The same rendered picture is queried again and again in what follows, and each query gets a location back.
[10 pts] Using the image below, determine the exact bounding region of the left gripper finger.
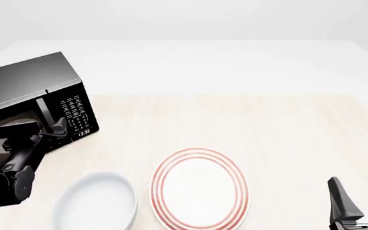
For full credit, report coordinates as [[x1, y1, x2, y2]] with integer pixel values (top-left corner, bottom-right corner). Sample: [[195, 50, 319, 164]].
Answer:
[[50, 116, 68, 134]]

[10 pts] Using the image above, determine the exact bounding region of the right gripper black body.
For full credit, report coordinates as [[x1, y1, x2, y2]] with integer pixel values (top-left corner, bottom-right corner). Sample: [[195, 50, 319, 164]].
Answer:
[[328, 218, 368, 230]]

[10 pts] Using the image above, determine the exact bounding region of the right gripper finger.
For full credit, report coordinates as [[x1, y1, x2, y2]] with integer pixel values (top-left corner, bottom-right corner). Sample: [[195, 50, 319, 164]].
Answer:
[[327, 176, 365, 225]]

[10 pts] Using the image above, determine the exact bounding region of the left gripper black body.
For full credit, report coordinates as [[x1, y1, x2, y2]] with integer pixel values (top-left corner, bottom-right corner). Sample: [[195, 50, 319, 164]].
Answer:
[[38, 130, 71, 154]]

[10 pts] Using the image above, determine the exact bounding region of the black microwave oven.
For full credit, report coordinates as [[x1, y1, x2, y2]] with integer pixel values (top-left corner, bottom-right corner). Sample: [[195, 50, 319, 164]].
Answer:
[[0, 51, 100, 174]]

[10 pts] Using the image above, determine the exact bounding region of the white bowl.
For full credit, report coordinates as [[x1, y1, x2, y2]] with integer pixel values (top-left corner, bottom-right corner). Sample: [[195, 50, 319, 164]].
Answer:
[[52, 171, 139, 230]]

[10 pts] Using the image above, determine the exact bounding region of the white plate with red rings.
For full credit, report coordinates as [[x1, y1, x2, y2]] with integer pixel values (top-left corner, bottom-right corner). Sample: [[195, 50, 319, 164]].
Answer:
[[148, 146, 252, 230]]

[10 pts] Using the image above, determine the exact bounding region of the grey microwave door handle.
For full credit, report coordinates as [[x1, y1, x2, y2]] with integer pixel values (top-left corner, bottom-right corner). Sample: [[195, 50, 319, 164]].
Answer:
[[36, 98, 56, 132]]

